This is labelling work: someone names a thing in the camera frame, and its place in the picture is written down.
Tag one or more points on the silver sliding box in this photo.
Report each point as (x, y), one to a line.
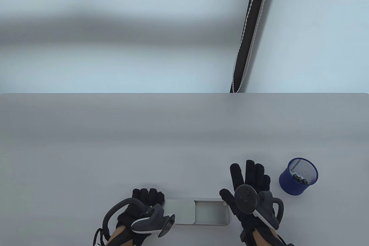
(181, 211)

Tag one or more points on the person's right hand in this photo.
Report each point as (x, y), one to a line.
(250, 175)

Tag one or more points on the person's right forearm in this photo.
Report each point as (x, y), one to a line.
(263, 238)

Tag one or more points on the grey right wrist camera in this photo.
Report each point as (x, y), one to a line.
(286, 244)

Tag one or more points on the grey left hand controller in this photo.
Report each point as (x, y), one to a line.
(150, 223)

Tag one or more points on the blue mesh pen cup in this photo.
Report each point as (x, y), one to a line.
(291, 187)

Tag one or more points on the grey right hand controller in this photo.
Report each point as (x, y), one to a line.
(245, 198)

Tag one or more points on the person's left forearm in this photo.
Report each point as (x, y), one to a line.
(119, 238)

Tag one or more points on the grey hand controller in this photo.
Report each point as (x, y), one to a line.
(150, 223)
(245, 198)

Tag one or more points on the person's left hand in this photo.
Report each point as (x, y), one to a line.
(129, 214)

